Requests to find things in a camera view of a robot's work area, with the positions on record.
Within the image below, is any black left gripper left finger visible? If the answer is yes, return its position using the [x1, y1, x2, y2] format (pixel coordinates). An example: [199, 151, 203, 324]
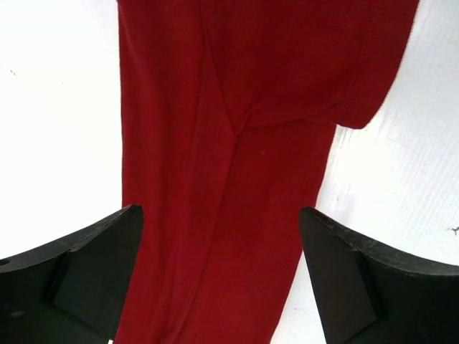
[1, 205, 143, 344]

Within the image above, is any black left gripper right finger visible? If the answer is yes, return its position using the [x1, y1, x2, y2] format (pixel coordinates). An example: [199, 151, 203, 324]
[299, 207, 458, 344]

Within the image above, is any red t shirt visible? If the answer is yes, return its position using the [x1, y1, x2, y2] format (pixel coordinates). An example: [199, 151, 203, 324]
[115, 1, 418, 343]

